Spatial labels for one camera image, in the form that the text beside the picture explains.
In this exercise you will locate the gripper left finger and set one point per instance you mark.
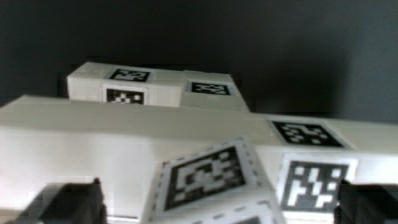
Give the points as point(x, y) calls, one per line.
point(68, 204)

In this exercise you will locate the white tagged leg cube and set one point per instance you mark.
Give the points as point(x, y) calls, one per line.
point(212, 189)

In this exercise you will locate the white chair back frame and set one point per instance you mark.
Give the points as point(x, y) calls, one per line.
point(73, 141)

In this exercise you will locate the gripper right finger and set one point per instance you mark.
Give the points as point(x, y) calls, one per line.
point(366, 204)

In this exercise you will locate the white chair leg front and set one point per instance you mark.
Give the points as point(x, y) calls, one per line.
point(132, 85)

